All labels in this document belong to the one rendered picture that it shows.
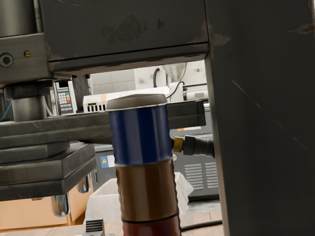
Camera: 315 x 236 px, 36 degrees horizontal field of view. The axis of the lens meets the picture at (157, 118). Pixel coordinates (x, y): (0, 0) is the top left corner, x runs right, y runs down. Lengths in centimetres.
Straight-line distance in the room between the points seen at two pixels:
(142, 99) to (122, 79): 674
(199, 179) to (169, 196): 478
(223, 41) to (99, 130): 16
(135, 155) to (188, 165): 477
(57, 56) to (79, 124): 8
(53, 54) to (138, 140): 24
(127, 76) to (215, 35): 654
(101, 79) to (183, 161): 253
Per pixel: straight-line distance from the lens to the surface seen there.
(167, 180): 30
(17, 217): 299
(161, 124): 30
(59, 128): 54
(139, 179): 30
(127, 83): 702
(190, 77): 560
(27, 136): 55
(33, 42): 54
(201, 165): 507
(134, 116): 29
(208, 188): 511
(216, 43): 50
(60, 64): 51
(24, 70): 54
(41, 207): 292
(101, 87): 716
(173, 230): 31
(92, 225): 87
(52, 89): 525
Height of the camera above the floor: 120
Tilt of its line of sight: 3 degrees down
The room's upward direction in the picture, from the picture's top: 7 degrees counter-clockwise
